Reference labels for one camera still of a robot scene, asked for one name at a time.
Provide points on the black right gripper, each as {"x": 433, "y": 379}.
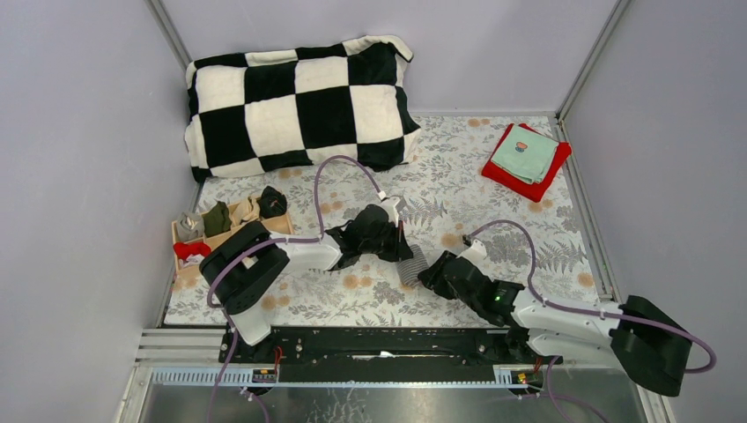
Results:
{"x": 432, "y": 277}

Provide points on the mint green folded cloth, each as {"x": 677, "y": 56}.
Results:
{"x": 525, "y": 154}

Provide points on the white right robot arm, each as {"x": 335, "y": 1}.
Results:
{"x": 635, "y": 337}

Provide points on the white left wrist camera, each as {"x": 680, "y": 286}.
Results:
{"x": 393, "y": 206}

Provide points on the dark green rolled sock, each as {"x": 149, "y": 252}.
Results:
{"x": 217, "y": 220}

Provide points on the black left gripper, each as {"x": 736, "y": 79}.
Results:
{"x": 399, "y": 249}

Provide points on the black white checkered pillow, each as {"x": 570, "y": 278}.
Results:
{"x": 256, "y": 112}

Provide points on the beige rolled sock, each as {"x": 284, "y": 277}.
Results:
{"x": 245, "y": 211}

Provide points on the grey striped underwear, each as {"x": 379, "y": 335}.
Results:
{"x": 408, "y": 269}

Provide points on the red rolled sock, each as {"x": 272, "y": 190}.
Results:
{"x": 188, "y": 254}

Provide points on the grey rolled sock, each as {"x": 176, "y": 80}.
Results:
{"x": 189, "y": 226}

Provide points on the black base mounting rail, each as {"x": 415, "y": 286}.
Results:
{"x": 361, "y": 354}

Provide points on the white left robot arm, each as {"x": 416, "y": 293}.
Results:
{"x": 243, "y": 268}

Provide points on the floral patterned bed sheet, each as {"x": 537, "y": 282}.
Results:
{"x": 446, "y": 197}

